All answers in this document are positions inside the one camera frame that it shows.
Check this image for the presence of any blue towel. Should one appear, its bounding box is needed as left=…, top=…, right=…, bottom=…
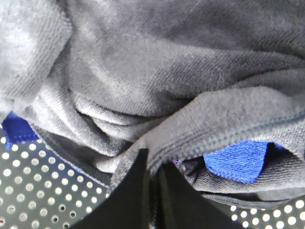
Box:
left=1, top=112, right=284, bottom=184

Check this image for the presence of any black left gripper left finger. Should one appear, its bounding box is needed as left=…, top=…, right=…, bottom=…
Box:
left=72, top=149, right=150, bottom=229

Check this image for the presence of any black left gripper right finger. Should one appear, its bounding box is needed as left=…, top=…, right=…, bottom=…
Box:
left=158, top=164, right=238, bottom=229

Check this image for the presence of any dark grey towel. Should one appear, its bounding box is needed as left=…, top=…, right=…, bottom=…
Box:
left=0, top=0, right=305, bottom=208

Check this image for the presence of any grey perforated plastic basket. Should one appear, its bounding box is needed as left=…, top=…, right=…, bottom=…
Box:
left=0, top=133, right=305, bottom=229

